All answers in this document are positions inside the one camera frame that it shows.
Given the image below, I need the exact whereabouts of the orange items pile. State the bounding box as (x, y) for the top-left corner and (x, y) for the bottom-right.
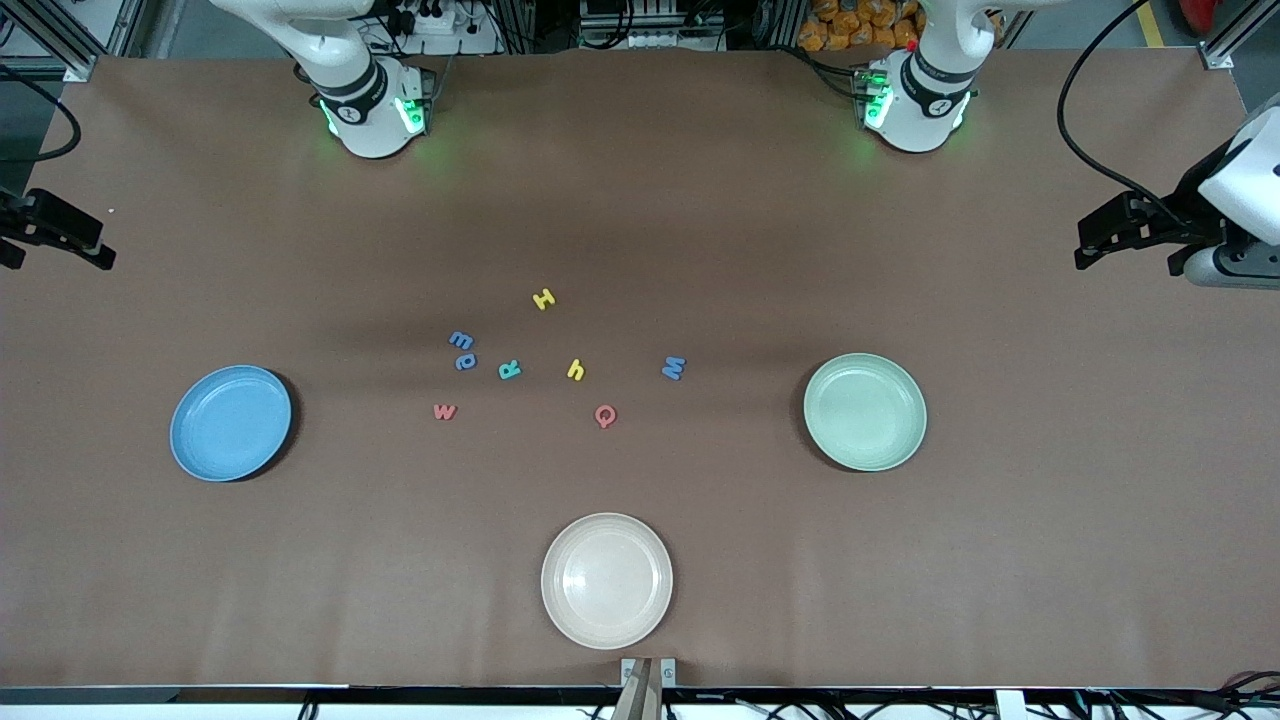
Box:
(798, 0), (923, 53)

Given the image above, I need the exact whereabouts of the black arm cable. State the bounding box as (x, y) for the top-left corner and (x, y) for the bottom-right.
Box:
(0, 63), (83, 163)
(1056, 0), (1201, 231)

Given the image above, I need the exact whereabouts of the white power strip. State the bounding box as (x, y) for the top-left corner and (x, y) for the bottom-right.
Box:
(580, 25), (726, 51)
(385, 0), (501, 56)

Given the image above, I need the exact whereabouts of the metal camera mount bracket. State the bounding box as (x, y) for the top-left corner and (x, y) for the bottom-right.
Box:
(612, 657), (678, 720)

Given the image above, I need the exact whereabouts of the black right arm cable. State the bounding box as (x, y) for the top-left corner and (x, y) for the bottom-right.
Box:
(0, 63), (83, 163)

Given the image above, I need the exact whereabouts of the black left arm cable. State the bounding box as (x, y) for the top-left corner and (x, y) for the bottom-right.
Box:
(1056, 0), (1201, 231)

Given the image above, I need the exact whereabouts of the green round plate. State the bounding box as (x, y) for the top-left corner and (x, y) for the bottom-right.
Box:
(803, 352), (928, 473)

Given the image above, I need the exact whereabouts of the table edge rail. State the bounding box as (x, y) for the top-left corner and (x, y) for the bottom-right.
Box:
(0, 684), (1280, 720)

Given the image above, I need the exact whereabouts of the cream round plate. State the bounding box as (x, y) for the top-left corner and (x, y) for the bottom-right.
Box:
(541, 512), (674, 651)

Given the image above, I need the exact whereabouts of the blue round plate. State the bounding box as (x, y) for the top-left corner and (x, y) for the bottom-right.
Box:
(170, 364), (293, 483)

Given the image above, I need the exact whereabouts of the aluminium frame post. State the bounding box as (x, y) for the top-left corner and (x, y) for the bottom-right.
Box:
(1200, 0), (1280, 71)
(0, 0), (111, 83)

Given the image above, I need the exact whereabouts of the brown table cover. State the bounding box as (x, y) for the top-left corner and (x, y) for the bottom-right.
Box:
(0, 50), (1280, 691)

